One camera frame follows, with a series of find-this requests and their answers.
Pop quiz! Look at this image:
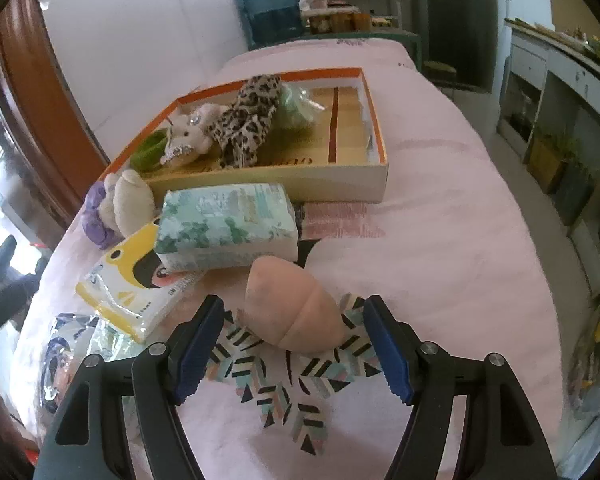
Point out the plant in dark pot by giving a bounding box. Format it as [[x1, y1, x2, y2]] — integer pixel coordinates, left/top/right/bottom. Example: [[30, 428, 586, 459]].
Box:
[[555, 160, 596, 226]]

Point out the round wooden stool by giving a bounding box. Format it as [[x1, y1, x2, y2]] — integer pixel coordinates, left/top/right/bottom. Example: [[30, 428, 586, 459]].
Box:
[[422, 60, 458, 81]]

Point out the blue water jug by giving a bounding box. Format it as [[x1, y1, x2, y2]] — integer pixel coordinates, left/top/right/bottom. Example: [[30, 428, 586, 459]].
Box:
[[234, 0, 305, 46]]

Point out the green fuzzy headband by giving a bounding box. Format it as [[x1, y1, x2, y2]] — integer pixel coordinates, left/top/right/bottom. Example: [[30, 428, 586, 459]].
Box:
[[130, 129, 171, 171]]

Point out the green item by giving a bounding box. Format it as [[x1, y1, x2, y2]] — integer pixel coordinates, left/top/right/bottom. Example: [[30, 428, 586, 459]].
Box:
[[272, 82, 328, 128]]

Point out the leopard print scrunchie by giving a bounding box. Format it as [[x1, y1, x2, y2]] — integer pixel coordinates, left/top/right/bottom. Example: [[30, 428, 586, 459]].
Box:
[[207, 74, 283, 170]]

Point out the green print tissue pack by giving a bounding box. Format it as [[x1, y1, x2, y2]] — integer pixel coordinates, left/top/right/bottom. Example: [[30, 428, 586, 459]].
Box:
[[154, 182, 301, 273]]

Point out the yellow cartoon tissue pack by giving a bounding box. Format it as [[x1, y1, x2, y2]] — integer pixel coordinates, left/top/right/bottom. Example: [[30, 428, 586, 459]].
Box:
[[75, 220, 208, 345]]

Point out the peach soft sponge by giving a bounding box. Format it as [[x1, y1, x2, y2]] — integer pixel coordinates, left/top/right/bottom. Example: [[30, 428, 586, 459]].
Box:
[[243, 255, 345, 352]]

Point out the plant in yellow pot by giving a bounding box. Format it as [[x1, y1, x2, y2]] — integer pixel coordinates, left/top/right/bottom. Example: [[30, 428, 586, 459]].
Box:
[[525, 132, 576, 195]]

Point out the row of amber food jars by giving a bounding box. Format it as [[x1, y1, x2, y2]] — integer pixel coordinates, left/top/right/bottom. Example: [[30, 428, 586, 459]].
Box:
[[307, 7, 376, 36]]

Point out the dark refrigerator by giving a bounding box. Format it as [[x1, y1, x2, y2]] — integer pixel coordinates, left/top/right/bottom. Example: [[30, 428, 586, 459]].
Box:
[[422, 0, 498, 92]]

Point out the pink-bow plush bunny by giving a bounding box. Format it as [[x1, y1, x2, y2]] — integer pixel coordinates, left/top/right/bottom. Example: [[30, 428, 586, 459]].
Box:
[[160, 103, 226, 167]]

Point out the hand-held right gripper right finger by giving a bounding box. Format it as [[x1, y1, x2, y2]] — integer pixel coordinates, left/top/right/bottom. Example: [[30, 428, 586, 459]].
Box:
[[362, 295, 558, 480]]

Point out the purple dress plush bear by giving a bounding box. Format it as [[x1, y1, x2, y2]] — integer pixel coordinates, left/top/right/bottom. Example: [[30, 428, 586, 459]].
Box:
[[82, 169, 156, 251]]

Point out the brown wooden door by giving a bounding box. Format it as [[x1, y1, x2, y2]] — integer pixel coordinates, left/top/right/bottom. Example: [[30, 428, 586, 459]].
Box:
[[0, 0, 111, 221]]

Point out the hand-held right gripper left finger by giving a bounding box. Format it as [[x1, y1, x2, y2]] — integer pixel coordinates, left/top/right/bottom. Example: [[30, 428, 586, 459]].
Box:
[[32, 294, 226, 480]]

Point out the orange cardboard box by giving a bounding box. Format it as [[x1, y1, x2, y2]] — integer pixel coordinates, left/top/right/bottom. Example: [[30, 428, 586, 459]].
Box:
[[96, 66, 391, 205]]

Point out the blue white plastic packet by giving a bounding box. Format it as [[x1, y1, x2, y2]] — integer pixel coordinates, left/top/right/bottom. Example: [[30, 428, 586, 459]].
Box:
[[37, 312, 141, 411]]

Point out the grey kitchen counter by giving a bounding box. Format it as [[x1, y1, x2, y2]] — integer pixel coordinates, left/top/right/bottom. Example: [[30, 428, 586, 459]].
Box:
[[497, 17, 600, 301]]

